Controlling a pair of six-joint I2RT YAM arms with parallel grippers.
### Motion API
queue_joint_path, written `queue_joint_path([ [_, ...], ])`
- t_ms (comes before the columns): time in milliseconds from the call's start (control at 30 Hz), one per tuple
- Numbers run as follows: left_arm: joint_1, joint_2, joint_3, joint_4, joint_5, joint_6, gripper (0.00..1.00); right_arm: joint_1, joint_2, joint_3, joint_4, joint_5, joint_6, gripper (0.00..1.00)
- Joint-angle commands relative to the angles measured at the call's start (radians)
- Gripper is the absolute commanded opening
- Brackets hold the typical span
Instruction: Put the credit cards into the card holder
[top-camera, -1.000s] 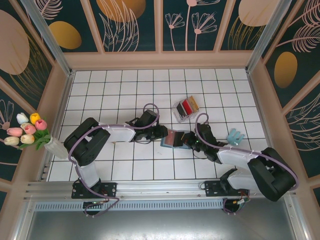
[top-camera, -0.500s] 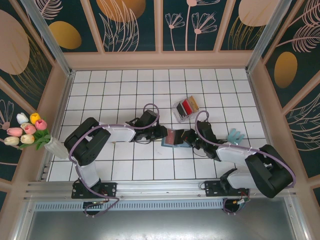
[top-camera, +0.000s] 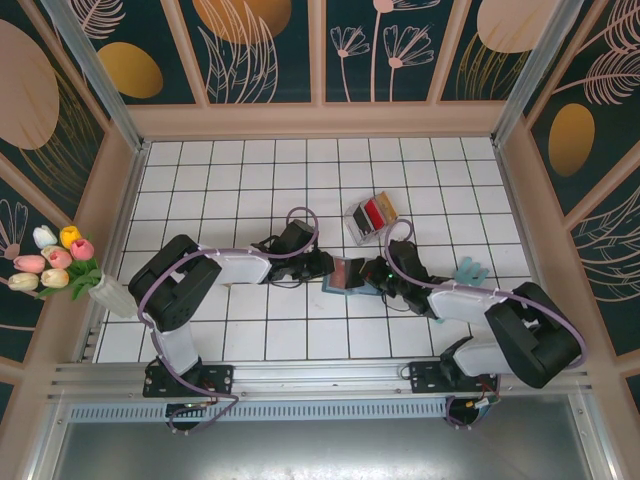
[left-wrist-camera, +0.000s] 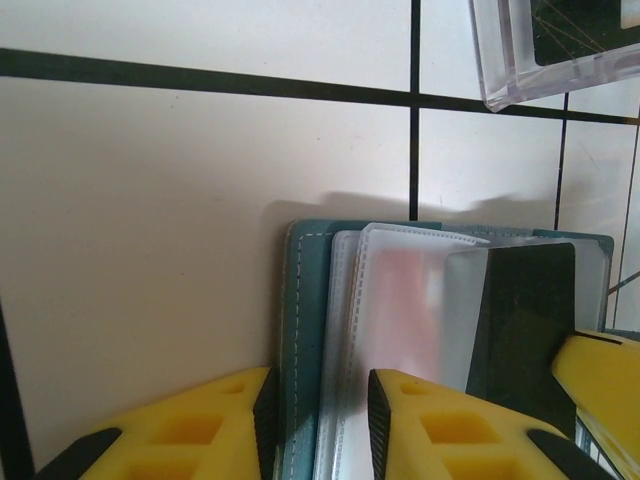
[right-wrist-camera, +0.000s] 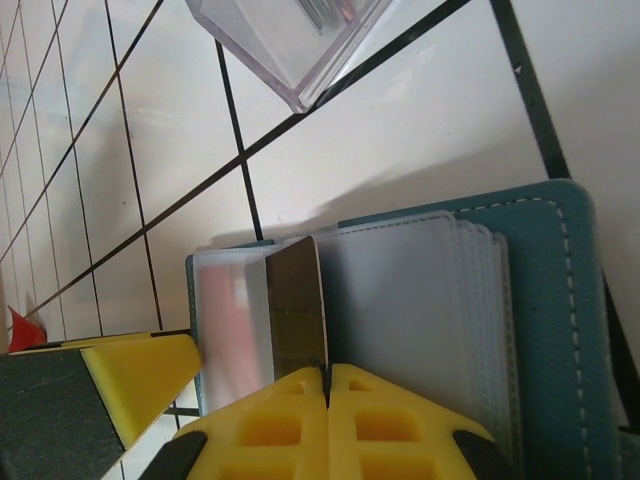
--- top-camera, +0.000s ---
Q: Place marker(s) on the teal leather card holder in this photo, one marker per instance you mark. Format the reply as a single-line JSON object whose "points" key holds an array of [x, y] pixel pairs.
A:
{"points": [[327, 288]]}

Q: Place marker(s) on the red credit card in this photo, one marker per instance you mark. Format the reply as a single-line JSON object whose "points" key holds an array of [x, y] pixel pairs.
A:
{"points": [[373, 212], [342, 272]]}

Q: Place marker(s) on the black credit card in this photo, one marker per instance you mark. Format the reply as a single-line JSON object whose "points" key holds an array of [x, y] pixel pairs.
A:
{"points": [[361, 218], [358, 274]]}

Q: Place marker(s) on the clear acrylic card box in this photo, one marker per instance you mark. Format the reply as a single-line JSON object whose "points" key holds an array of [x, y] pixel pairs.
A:
{"points": [[367, 239]]}

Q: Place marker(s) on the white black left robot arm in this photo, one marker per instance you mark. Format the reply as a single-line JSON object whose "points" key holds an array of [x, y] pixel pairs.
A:
{"points": [[240, 270]]}

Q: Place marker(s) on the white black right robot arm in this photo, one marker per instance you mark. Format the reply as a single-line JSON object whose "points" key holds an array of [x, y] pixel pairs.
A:
{"points": [[460, 305]]}

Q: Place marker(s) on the gold credit card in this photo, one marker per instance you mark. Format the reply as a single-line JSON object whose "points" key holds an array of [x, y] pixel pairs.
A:
{"points": [[389, 206]]}

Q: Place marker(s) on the teal plastic hand-shaped scratcher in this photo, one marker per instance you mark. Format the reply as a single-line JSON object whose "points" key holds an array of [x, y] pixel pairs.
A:
{"points": [[470, 275]]}

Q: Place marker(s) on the white ribbed vase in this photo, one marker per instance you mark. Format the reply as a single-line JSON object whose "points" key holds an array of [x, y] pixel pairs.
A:
{"points": [[112, 300]]}

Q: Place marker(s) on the red pink tulip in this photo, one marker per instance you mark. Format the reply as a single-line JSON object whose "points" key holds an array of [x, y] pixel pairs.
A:
{"points": [[81, 248]]}

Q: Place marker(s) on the cream pink tulip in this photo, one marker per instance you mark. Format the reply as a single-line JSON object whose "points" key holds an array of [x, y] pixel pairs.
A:
{"points": [[56, 256]]}

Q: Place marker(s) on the peach yellow tulip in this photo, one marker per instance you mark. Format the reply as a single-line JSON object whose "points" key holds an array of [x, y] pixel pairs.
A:
{"points": [[54, 277]]}

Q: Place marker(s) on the white tulip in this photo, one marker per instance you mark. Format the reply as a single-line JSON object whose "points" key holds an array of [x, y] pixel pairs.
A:
{"points": [[43, 235]]}

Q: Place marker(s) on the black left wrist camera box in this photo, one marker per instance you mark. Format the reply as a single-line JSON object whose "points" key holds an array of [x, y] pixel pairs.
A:
{"points": [[297, 237]]}

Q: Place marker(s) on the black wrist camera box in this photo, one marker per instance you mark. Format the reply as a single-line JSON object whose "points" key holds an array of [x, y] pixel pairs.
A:
{"points": [[407, 257], [297, 237]]}

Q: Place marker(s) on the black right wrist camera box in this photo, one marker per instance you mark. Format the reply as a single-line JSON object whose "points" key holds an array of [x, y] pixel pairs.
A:
{"points": [[407, 257]]}

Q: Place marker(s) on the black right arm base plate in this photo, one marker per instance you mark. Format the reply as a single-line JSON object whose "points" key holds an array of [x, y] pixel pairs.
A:
{"points": [[425, 377]]}

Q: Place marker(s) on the aluminium mounting rail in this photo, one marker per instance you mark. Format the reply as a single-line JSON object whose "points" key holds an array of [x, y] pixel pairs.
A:
{"points": [[320, 375]]}

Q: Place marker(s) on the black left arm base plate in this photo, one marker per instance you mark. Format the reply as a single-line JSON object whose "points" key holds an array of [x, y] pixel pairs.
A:
{"points": [[220, 375]]}

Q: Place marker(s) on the aluminium side rail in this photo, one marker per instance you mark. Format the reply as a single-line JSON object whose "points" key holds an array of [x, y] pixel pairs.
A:
{"points": [[555, 335], [92, 340]]}

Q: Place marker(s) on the aluminium frame post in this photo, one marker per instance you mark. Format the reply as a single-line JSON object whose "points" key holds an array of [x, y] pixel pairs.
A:
{"points": [[535, 65], [95, 75]]}

